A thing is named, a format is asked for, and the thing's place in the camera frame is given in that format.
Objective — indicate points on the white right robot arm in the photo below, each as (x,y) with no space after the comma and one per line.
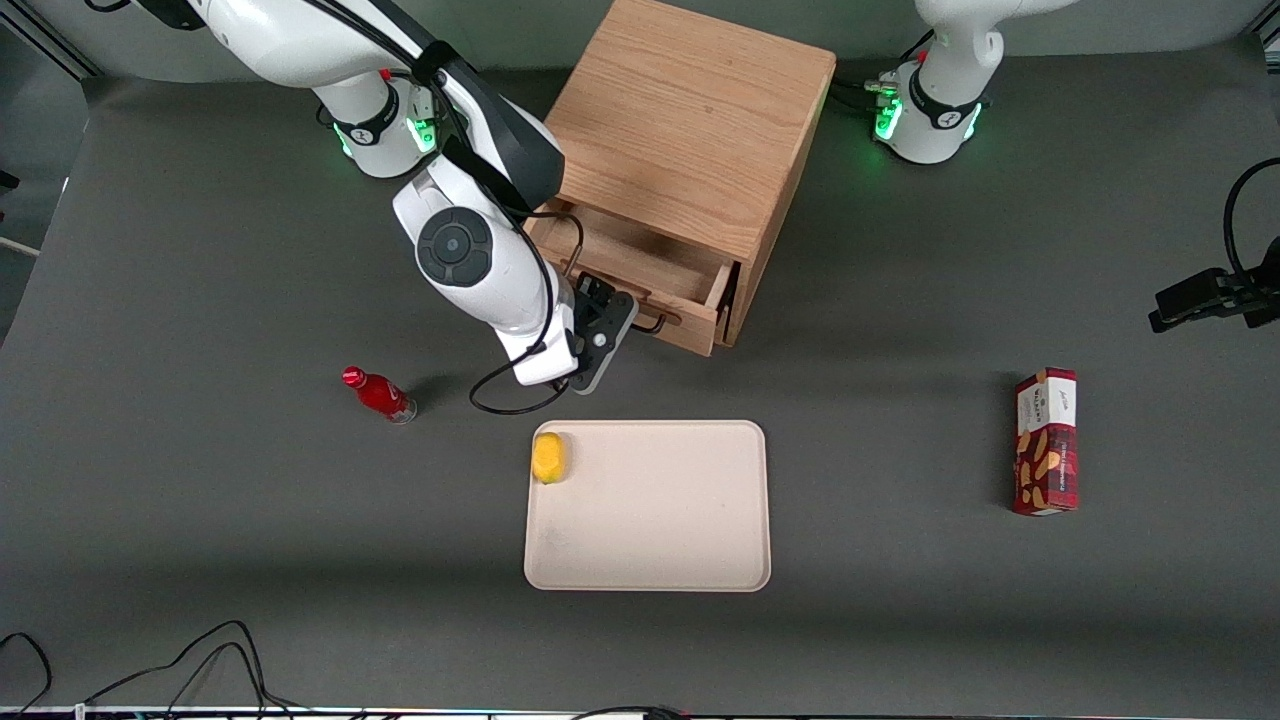
(460,250)

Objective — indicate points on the wooden drawer cabinet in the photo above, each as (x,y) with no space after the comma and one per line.
(700,110)

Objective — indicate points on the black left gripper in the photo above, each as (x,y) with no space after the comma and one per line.
(1269,273)

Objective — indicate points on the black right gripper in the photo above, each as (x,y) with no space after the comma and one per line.
(592,296)

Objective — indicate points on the red bottle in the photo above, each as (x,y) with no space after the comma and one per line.
(380,395)

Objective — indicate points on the wooden drawer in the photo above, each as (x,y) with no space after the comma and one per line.
(650,250)

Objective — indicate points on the yellow lemon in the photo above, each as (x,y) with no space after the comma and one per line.
(548,458)

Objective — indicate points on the red cookie box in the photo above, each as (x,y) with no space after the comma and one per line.
(1045,450)

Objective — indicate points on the beige plastic tray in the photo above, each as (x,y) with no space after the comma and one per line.
(660,510)

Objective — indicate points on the aluminium frame profile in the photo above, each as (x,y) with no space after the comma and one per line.
(1270,38)
(60,45)

